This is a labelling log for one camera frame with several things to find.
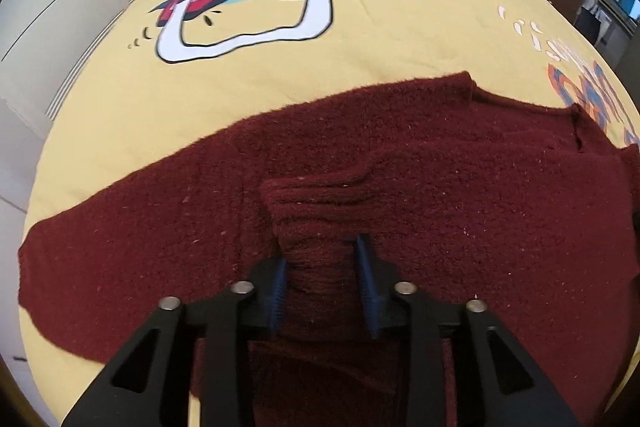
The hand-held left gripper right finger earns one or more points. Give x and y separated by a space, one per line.
368 289

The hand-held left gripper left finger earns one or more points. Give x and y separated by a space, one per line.
277 294

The maroon knit sweater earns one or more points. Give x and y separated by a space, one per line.
450 187

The yellow printed blanket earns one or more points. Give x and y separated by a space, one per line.
375 37

